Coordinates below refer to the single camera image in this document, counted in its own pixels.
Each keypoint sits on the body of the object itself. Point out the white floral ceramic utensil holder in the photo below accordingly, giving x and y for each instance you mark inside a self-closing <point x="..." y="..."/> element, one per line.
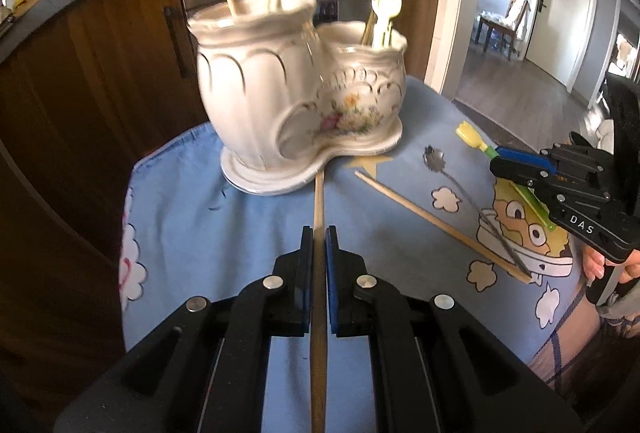
<point x="250" y="88"/>

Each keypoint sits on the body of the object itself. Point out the white door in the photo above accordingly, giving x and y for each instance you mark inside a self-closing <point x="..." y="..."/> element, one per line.
<point x="560" y="13"/>

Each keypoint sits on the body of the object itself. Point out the yellow green plastic utensil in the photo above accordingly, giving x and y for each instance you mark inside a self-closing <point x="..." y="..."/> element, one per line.
<point x="470" y="134"/>

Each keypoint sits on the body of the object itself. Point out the blue cartoon printed cloth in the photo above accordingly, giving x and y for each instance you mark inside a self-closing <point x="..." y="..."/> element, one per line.
<point x="200" y="238"/>

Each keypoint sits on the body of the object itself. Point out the wooden chair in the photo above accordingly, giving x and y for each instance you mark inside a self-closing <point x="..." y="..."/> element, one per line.
<point x="500" y="30"/>

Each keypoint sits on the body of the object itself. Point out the wooden base cabinet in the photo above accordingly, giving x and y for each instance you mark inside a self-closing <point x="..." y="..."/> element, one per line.
<point x="100" y="73"/>

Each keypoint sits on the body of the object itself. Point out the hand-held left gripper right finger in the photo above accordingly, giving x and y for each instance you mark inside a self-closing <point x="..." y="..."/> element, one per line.
<point x="331" y="273"/>

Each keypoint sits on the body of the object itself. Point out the narrow wooden cabinet door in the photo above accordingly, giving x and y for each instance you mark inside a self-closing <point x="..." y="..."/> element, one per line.
<point x="417" y="13"/>

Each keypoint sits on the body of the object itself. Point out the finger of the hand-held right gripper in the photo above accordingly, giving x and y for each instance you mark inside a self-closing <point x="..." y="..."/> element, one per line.
<point x="525" y="158"/>
<point x="515" y="175"/>

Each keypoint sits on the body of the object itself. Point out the person's right hand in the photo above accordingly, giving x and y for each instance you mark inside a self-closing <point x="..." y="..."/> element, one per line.
<point x="595" y="263"/>

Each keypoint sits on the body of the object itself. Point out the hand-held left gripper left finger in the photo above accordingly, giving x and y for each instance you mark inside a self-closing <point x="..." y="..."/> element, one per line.
<point x="306" y="273"/>

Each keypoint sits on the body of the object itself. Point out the white ceramic drip tray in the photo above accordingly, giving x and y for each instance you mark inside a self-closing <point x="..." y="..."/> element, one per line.
<point x="265" y="180"/>

